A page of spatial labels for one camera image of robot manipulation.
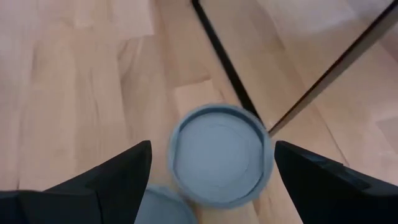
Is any tin can blue-grey lid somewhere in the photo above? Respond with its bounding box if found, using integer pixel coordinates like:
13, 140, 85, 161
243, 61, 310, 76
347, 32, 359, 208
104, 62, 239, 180
134, 183, 200, 224
167, 103, 275, 210

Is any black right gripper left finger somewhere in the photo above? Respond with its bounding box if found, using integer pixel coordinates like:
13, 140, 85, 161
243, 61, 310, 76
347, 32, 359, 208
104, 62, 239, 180
0, 140, 153, 224

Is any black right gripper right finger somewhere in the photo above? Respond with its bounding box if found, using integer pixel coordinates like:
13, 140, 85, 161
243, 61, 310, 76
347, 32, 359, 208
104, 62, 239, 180
274, 140, 398, 224

